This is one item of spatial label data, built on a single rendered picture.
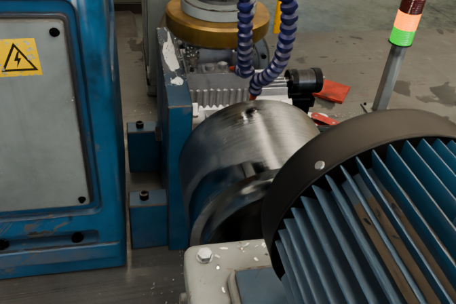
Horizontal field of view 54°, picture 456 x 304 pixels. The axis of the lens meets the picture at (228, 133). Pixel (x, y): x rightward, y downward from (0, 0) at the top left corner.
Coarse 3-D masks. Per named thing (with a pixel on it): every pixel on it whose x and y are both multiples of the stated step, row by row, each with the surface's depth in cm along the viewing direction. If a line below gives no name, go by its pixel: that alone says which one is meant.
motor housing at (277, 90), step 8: (256, 72) 88; (280, 80) 86; (264, 88) 85; (272, 88) 85; (280, 88) 85; (264, 96) 85; (272, 96) 86; (280, 96) 86; (200, 112) 82; (200, 120) 82; (192, 128) 81
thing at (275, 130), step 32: (224, 128) 65; (256, 128) 63; (288, 128) 64; (192, 160) 67; (224, 160) 61; (256, 160) 58; (192, 192) 63; (224, 192) 57; (256, 192) 56; (192, 224) 61; (224, 224) 56; (256, 224) 58
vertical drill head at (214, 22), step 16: (176, 0) 79; (192, 0) 73; (208, 0) 72; (224, 0) 72; (256, 0) 77; (176, 16) 73; (192, 16) 73; (208, 16) 72; (224, 16) 71; (256, 16) 75; (176, 32) 73; (192, 32) 71; (208, 32) 70; (224, 32) 70; (256, 32) 73; (192, 48) 75; (208, 48) 73; (224, 48) 73; (192, 64) 78
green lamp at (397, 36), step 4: (392, 28) 123; (396, 28) 121; (392, 32) 123; (396, 32) 121; (400, 32) 120; (404, 32) 120; (408, 32) 120; (412, 32) 120; (392, 36) 123; (396, 36) 122; (400, 36) 121; (404, 36) 121; (408, 36) 121; (412, 36) 121; (392, 40) 123; (396, 40) 122; (400, 40) 121; (404, 40) 121; (408, 40) 121; (412, 40) 123; (396, 44) 123; (400, 44) 122; (404, 44) 122; (408, 44) 122
